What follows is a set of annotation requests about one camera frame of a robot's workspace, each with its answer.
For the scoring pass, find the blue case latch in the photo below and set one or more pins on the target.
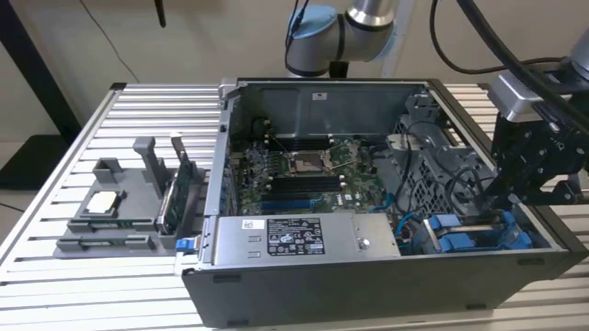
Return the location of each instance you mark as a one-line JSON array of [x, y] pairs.
[[183, 245]]

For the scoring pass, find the black slanted post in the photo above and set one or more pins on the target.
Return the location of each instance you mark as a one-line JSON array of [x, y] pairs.
[[32, 65]]

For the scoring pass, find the black flat base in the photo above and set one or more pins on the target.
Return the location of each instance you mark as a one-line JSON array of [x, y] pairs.
[[29, 162]]

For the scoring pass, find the black open PC case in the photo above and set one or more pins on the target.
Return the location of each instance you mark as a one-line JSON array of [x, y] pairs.
[[367, 289]]

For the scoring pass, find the black RAM slot bank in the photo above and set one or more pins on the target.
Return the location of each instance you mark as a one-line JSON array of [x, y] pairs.
[[299, 143], [306, 188]]

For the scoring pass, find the green graphics card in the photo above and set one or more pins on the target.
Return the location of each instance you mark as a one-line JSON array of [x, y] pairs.
[[180, 193]]

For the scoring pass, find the green motherboard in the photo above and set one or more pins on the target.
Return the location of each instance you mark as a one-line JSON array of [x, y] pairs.
[[358, 186]]

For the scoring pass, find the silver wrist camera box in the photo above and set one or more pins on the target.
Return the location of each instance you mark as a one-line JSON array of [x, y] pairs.
[[516, 96]]

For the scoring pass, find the silver power supply unit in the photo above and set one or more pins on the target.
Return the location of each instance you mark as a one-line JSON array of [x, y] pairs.
[[341, 238]]

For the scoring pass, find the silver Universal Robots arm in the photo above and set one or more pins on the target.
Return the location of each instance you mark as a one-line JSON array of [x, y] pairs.
[[317, 51]]

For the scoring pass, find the CPU socket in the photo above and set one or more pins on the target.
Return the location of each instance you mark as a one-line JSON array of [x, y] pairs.
[[307, 162]]

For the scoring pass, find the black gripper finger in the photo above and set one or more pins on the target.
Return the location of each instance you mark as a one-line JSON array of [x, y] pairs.
[[564, 189], [498, 193]]

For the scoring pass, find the grey parts rack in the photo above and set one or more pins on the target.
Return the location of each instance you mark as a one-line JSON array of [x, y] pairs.
[[138, 193]]

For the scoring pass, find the black hanging rod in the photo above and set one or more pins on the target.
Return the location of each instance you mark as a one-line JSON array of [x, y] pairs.
[[160, 13]]

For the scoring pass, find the silver CPU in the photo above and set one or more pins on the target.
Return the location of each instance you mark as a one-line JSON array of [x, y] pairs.
[[104, 201]]

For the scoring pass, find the blue disk carrier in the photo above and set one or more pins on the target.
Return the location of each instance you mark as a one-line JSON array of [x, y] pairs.
[[457, 243]]

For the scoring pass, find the hard disk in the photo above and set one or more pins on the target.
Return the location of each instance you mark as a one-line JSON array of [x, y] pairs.
[[449, 222]]

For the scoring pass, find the grey metal disk bay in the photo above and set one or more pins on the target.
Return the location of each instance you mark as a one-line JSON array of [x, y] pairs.
[[430, 196]]

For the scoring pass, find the blue expansion slot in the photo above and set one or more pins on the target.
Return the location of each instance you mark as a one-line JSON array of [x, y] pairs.
[[285, 207]]

